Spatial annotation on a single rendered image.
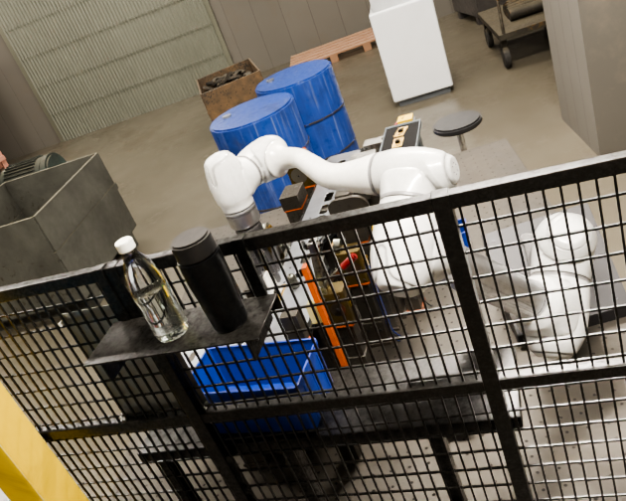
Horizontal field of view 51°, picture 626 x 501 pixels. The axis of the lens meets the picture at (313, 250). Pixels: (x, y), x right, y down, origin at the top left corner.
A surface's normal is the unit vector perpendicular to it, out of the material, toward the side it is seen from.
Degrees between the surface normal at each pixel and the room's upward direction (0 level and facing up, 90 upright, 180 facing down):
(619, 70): 90
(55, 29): 90
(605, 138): 90
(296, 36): 90
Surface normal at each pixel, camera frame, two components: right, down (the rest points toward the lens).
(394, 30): -0.10, 0.51
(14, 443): 0.92, -0.18
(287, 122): 0.69, 0.11
